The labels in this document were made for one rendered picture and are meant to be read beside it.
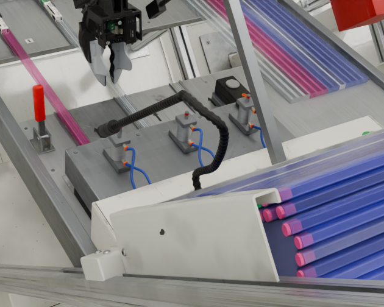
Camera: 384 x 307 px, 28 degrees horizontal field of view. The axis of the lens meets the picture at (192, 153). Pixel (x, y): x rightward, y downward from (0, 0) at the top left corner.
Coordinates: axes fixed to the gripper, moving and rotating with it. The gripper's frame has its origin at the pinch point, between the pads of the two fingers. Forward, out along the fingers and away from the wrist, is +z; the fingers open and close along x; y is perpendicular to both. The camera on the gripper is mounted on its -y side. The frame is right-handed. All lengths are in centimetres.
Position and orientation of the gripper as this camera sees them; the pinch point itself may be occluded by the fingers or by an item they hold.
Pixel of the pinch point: (106, 76)
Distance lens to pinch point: 136.9
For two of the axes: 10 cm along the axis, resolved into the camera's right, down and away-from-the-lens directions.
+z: -0.1, 8.6, 5.2
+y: 5.2, 4.5, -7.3
